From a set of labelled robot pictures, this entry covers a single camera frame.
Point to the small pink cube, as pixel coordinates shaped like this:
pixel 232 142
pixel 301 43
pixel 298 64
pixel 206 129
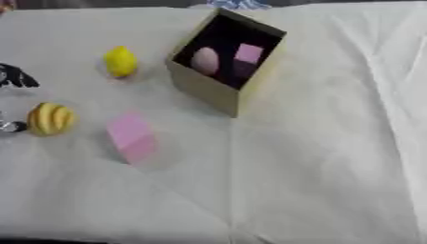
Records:
pixel 248 54

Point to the yellow toy lemon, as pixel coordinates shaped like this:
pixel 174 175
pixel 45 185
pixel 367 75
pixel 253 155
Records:
pixel 120 62

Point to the pink toy egg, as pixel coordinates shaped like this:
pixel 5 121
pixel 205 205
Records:
pixel 205 61

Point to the tan cardboard box black inside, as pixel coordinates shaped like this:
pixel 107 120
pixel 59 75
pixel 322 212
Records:
pixel 208 87

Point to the pink rectangular block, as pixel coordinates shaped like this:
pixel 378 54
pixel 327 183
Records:
pixel 132 136

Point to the yellow ridged toy pumpkin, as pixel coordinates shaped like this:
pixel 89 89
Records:
pixel 51 119

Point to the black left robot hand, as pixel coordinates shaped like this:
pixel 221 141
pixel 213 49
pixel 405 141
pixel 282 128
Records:
pixel 14 78

